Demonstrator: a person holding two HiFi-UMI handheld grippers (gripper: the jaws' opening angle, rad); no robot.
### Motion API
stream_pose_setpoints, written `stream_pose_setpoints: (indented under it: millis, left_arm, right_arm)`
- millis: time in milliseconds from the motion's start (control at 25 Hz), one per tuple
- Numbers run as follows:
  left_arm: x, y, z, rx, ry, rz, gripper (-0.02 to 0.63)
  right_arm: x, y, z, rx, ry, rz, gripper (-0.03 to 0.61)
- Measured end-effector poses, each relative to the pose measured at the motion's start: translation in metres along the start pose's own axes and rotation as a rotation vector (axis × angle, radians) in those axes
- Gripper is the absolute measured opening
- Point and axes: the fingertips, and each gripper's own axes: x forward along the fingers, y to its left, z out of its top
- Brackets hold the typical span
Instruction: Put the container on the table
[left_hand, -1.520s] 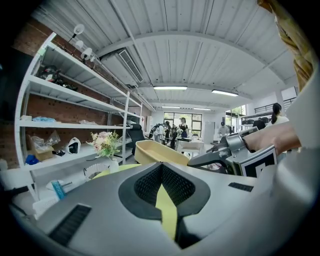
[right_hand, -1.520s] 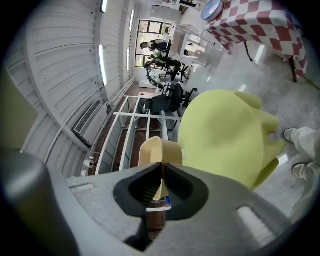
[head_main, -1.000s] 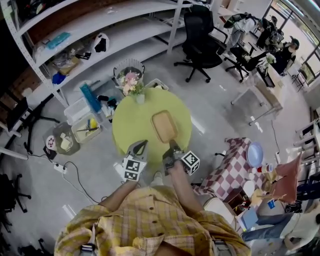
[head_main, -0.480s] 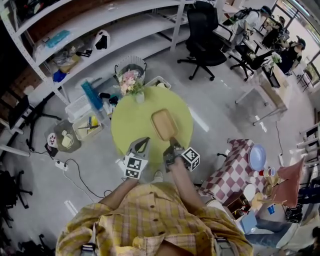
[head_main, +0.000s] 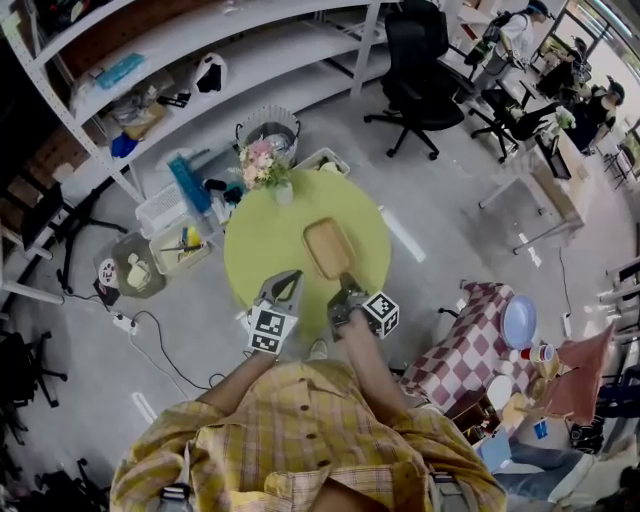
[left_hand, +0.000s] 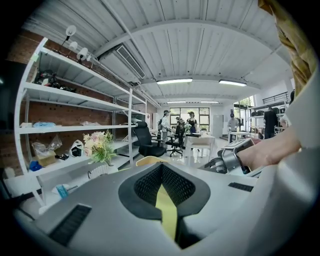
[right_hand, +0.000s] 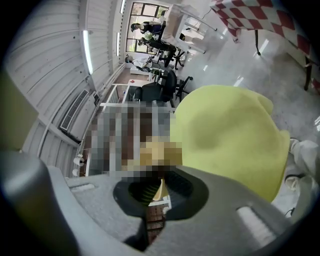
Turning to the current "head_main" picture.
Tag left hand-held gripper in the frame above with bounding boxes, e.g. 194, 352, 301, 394
248, 270, 305, 356

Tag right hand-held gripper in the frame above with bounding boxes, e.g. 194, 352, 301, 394
327, 271, 400, 344

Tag rectangular wooden tray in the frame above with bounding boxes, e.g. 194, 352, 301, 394
301, 217, 359, 282

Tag person's left forearm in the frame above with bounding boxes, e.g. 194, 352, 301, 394
194, 349, 281, 416

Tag person's right forearm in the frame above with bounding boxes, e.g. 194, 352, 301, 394
342, 312, 414, 426

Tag round green table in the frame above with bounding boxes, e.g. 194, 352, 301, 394
223, 168, 393, 334

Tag white plastic bin with tools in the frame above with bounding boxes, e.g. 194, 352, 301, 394
148, 222, 211, 276

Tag red checkered cloth table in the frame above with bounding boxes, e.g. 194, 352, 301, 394
397, 280, 546, 421

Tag pink flower bouquet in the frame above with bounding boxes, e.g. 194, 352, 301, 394
237, 138, 294, 190

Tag long blue box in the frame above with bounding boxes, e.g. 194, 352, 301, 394
167, 152, 214, 216

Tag person's yellow plaid shirt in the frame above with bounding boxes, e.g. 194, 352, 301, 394
109, 359, 506, 512

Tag white lattice basket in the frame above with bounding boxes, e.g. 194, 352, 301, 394
134, 182, 194, 239

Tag pale blue plate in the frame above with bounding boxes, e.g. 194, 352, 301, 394
501, 294, 539, 351

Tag white tape spool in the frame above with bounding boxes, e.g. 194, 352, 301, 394
98, 255, 121, 290

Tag small black box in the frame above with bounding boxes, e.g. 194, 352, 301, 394
93, 279, 121, 307

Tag red cup stack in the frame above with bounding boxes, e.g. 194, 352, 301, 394
519, 342, 557, 364

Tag blue cloth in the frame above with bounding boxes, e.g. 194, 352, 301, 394
109, 132, 139, 159

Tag large black office chair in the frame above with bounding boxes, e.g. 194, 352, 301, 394
363, 0, 466, 161

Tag blue notebook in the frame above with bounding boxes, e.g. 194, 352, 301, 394
477, 427, 514, 474

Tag white desk with wooden top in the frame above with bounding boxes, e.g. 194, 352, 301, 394
477, 127, 594, 256

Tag cardboard box in plastic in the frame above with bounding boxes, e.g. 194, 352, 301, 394
107, 92, 174, 141

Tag small black office chair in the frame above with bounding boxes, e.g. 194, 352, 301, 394
467, 87, 564, 164

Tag black and white bag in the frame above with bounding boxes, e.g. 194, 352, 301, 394
192, 52, 229, 95

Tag white metal shelf rack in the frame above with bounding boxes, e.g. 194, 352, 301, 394
0, 0, 401, 206

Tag pink cloth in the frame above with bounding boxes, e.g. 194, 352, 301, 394
542, 322, 617, 426

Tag black swivel chair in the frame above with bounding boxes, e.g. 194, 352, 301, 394
0, 329, 69, 409

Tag teal packet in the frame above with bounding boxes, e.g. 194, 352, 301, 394
94, 52, 146, 90

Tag black cable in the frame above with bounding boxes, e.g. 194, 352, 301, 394
130, 309, 229, 391

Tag wire laundry basket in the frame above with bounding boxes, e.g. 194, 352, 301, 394
234, 104, 302, 166

